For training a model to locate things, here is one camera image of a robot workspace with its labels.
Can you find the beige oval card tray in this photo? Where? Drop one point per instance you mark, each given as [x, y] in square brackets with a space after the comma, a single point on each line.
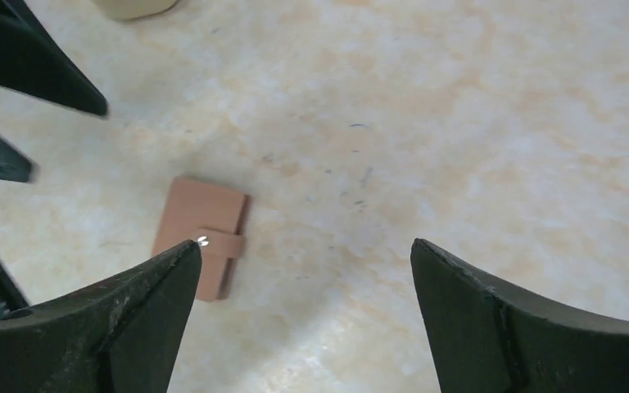
[133, 9]

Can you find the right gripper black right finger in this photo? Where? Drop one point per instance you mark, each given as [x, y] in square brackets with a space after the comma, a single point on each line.
[490, 335]

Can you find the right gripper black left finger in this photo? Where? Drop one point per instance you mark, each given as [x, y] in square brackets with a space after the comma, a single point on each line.
[121, 334]

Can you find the brown leather card holder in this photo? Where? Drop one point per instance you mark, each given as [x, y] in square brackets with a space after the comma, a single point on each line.
[214, 217]

